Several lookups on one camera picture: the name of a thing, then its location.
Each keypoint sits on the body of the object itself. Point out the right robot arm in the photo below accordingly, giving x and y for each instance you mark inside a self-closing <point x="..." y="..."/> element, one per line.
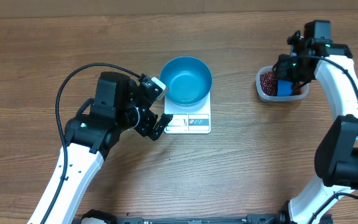
<point x="314" y="56"/>

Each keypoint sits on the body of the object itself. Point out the white digital kitchen scale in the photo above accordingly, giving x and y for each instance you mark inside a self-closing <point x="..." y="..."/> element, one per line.
<point x="195" y="119"/>

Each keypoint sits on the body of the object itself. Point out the teal blue bowl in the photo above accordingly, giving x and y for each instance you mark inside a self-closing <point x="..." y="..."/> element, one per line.
<point x="188" y="79"/>

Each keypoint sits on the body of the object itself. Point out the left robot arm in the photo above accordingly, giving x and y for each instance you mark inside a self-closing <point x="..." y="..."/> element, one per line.
<point x="120" y="103"/>

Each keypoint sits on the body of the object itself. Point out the red adzuki beans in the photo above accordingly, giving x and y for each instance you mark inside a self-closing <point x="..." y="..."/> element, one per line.
<point x="268" y="83"/>

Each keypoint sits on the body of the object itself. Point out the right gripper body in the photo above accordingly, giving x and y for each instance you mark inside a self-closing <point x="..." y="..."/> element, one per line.
<point x="293" y="71"/>

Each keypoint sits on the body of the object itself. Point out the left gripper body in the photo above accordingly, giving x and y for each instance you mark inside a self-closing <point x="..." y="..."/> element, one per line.
<point x="145" y="122"/>

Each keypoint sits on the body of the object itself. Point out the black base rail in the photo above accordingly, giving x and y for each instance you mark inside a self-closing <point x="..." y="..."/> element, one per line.
<point x="97" y="216"/>

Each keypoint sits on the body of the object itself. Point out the clear plastic food container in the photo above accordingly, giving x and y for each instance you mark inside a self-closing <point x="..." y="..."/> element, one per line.
<point x="277" y="99"/>

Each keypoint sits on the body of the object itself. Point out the blue plastic measuring scoop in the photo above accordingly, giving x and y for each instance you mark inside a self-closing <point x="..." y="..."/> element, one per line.
<point x="284" y="88"/>

